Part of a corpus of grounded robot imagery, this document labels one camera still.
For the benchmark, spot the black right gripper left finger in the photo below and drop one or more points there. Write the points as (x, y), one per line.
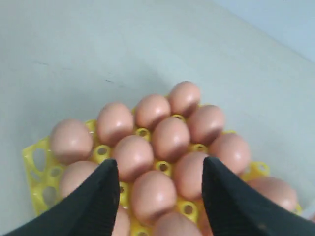
(90, 210)

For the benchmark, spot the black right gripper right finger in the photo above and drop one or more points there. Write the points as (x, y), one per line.
(233, 208)

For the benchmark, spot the brown egg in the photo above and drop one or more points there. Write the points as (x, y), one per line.
(170, 139)
(153, 194)
(122, 223)
(205, 124)
(114, 122)
(175, 224)
(70, 141)
(74, 175)
(276, 190)
(187, 175)
(151, 110)
(232, 150)
(184, 98)
(134, 156)

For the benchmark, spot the clear plastic container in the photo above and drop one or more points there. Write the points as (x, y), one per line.
(309, 212)

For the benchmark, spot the yellow plastic egg tray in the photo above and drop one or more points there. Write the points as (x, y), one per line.
(44, 172)

